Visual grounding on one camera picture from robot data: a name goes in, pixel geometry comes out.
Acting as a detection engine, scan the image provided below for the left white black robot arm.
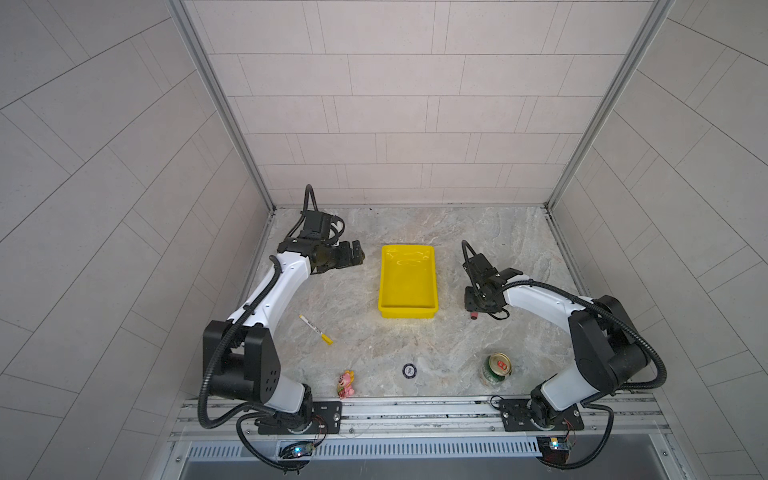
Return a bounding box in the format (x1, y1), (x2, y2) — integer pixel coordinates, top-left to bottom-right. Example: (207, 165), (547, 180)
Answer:
(197, 185), (365, 431)

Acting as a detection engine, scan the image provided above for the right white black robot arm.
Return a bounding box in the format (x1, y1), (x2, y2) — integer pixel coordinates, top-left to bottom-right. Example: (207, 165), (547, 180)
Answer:
(461, 240), (668, 430)

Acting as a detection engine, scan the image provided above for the yellow plastic bin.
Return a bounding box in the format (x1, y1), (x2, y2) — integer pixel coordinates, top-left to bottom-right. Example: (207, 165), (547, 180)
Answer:
(378, 244), (439, 319)

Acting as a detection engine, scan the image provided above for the green tin can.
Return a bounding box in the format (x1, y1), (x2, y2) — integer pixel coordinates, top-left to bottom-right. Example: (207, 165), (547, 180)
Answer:
(481, 352), (512, 385)

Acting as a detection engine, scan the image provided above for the white yellow marker pen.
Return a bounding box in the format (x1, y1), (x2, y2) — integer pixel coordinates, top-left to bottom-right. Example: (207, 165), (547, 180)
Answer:
(299, 315), (334, 345)

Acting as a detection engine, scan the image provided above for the pink toy figure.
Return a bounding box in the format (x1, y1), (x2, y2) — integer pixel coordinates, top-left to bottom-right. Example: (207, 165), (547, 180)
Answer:
(337, 370), (355, 399)

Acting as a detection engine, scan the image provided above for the right circuit board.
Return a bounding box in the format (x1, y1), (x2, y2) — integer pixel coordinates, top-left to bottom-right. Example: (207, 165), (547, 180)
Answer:
(536, 436), (573, 465)

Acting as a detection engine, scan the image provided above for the circuit board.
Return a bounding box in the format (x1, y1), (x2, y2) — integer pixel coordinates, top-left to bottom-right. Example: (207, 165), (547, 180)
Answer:
(536, 436), (573, 465)
(278, 442), (316, 460)

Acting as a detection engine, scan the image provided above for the left circuit board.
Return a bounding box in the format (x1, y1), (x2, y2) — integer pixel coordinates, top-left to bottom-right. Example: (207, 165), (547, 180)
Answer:
(278, 442), (316, 460)

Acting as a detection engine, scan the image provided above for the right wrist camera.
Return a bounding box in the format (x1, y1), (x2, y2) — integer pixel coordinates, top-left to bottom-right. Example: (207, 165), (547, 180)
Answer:
(468, 254), (497, 280)

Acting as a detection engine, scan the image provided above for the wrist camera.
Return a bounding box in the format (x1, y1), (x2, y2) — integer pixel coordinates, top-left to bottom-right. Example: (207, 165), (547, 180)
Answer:
(300, 210), (332, 241)
(468, 254), (497, 280)

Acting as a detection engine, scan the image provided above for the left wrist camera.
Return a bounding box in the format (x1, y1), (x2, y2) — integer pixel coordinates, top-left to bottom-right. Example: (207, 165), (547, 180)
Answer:
(300, 210), (332, 241)

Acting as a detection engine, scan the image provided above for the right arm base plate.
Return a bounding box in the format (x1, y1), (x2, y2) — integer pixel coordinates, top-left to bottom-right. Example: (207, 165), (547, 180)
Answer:
(494, 398), (584, 432)

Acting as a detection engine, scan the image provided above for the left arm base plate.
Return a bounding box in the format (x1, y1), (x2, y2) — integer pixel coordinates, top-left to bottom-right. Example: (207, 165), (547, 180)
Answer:
(255, 401), (343, 435)

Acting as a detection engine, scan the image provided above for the aluminium rail frame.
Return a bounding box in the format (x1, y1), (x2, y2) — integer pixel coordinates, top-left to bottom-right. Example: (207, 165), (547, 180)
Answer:
(167, 392), (670, 445)

